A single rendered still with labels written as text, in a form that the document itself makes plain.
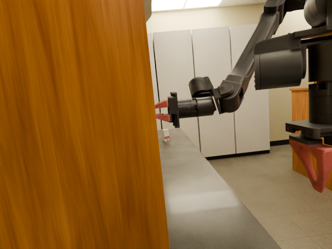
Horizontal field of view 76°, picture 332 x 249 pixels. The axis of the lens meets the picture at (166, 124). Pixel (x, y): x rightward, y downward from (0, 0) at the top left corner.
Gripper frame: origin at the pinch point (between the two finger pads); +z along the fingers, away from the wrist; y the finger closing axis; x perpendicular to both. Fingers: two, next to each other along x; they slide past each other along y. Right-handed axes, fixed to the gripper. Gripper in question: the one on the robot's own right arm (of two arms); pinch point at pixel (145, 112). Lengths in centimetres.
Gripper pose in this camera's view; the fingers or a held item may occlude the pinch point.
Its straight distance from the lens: 62.8
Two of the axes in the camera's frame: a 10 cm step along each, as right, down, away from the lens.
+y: -0.9, -9.8, -1.5
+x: 0.8, 1.4, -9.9
